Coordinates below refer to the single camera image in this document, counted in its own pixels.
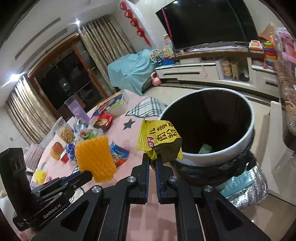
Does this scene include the orange foam fruit net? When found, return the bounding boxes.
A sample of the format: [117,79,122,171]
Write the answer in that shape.
[74,136,116,183]

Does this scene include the teal covered armchair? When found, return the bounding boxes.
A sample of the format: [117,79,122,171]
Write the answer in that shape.
[107,49,155,95]

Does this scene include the beige curtain left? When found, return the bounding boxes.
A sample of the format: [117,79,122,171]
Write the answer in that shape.
[6,74,56,144]

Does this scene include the pink plastic storage boxes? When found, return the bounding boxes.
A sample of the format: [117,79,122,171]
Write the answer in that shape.
[276,27,295,65]

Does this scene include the purple tall box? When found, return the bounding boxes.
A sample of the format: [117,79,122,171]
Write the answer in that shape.
[64,95,90,124]

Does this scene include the colourful book box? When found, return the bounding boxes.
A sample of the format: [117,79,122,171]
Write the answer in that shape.
[92,90,129,118]

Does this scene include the white round trash bin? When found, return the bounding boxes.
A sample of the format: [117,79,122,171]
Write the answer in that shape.
[159,88,255,167]

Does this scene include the large black television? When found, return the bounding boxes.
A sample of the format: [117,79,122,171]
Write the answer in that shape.
[156,0,258,50]

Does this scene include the red snack packet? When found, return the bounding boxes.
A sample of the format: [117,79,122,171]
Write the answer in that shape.
[93,112,113,132]

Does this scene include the wooden sliding door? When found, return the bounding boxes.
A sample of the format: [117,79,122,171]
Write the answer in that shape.
[28,34,111,120]

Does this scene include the blue wrapper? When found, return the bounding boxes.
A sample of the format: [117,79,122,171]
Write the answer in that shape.
[66,143,76,161]

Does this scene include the beige curtain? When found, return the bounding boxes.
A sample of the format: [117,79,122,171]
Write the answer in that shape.
[6,74,56,144]
[77,15,135,90]

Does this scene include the pink kettlebell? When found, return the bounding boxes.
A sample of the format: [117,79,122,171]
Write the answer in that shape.
[151,72,162,86]

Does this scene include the yellow snack wrapper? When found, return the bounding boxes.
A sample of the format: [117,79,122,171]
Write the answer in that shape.
[137,119,183,163]

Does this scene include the white tv cabinet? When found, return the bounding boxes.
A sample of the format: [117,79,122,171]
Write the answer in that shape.
[156,57,280,98]

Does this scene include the clear jar of snacks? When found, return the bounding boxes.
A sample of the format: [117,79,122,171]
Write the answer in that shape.
[55,123,75,144]

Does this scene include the marble side counter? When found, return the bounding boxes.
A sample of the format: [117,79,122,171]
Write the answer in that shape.
[273,60,295,151]

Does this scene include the ferris wheel toy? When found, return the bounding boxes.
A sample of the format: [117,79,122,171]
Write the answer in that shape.
[149,49,164,66]

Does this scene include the yellow small toy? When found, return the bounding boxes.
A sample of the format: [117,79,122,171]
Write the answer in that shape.
[34,169,47,184]

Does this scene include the red yellow apple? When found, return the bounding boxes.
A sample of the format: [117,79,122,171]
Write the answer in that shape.
[50,142,64,160]

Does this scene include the black trash bag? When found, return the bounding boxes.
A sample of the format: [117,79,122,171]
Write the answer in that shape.
[170,131,257,187]

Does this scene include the red lantern string decoration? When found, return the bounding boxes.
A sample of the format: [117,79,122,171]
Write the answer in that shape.
[119,1,152,48]

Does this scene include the rainbow stacking ring toy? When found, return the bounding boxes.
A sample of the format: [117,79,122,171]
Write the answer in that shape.
[264,41,277,69]

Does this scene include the orange blue snack packet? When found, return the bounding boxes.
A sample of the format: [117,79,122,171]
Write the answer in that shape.
[109,142,130,167]

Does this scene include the beige curtain right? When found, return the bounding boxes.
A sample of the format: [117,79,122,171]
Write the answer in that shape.
[77,15,135,90]

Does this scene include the silver foil insulated bag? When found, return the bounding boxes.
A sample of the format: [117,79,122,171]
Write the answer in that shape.
[215,163,268,210]

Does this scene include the pink table cloth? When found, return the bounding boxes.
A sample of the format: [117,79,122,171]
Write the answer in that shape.
[37,114,177,240]

